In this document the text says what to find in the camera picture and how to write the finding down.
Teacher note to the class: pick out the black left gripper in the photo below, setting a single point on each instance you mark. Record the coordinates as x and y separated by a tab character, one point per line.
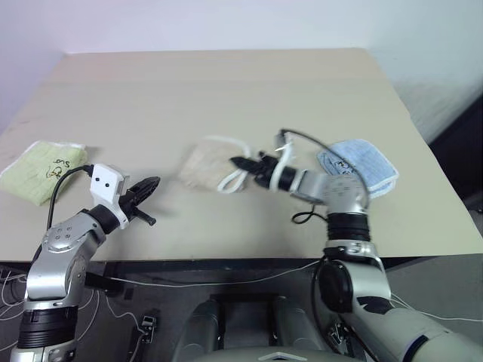
127	207

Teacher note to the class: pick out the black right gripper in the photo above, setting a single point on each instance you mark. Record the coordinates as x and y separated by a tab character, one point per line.
266	173

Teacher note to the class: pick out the beige cloth with white trim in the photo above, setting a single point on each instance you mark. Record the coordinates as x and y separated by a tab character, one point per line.
203	166

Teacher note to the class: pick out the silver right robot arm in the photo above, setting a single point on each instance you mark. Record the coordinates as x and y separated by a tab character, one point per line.
351	226

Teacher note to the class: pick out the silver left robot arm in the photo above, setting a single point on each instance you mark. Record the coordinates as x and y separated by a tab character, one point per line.
60	256

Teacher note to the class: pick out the light green cloth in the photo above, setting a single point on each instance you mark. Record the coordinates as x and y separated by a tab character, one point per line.
34	169

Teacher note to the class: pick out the blue cloth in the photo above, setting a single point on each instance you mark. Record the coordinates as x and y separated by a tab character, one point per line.
366	162

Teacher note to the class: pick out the small black floor clamp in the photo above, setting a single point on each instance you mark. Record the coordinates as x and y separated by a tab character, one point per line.
336	333
148	324

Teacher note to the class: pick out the dark grey rounded robot leg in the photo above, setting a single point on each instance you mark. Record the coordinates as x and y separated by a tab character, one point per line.
298	324
202	324

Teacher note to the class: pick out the black plate between legs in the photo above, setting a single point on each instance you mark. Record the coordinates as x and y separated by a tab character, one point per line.
245	320

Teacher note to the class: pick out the grey robot torso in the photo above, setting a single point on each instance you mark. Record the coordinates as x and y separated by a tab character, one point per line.
245	356

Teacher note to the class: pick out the dark partition panel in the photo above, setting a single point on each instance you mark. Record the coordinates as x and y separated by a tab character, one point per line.
464	151

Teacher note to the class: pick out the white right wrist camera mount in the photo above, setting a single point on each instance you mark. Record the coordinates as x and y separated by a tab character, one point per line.
283	160

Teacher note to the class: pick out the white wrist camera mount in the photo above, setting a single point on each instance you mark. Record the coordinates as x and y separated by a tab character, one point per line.
283	160
103	181

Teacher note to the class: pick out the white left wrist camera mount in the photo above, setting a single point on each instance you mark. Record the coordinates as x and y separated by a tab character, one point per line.
103	181

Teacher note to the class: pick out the black table frame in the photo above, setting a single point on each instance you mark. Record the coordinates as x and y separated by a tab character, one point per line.
188	265

